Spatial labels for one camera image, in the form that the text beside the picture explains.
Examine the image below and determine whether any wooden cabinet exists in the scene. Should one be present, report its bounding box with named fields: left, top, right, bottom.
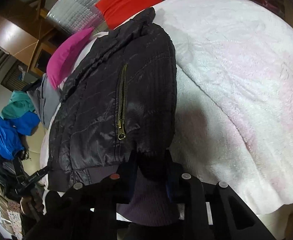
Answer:
left=0, top=0, right=67, bottom=76

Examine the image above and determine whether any black puffer jacket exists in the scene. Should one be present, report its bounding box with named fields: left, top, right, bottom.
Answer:
left=48, top=8, right=178, bottom=226

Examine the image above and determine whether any grey coat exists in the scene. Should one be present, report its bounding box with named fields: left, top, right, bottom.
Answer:
left=27, top=73, right=61, bottom=129

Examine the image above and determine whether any pink pillow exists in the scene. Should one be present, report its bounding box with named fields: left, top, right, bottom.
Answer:
left=46, top=27, right=93, bottom=89

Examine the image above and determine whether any white pink fleece blanket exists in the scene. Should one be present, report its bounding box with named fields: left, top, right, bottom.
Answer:
left=39, top=0, right=293, bottom=240

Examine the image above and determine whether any person left hand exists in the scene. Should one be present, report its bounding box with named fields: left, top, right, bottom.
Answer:
left=20, top=195, right=44, bottom=217

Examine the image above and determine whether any red pillow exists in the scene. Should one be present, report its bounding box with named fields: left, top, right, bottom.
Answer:
left=96, top=0, right=162, bottom=29

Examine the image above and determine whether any teal jacket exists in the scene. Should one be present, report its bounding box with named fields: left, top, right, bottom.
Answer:
left=1, top=90, right=35, bottom=119

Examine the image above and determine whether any cream sofa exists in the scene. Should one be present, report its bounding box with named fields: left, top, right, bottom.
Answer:
left=22, top=122, right=48, bottom=175

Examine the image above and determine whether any blue jacket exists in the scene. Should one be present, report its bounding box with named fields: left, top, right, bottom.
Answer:
left=0, top=112, right=40, bottom=160

